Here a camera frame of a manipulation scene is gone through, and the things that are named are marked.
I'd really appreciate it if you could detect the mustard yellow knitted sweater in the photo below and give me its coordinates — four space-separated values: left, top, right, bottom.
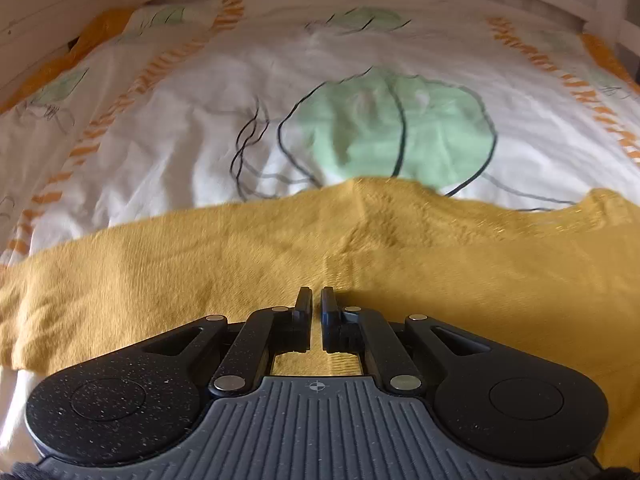
1 179 639 468

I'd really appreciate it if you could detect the white leaf-print duvet cover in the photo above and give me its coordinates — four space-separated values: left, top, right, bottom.
1 0 639 469

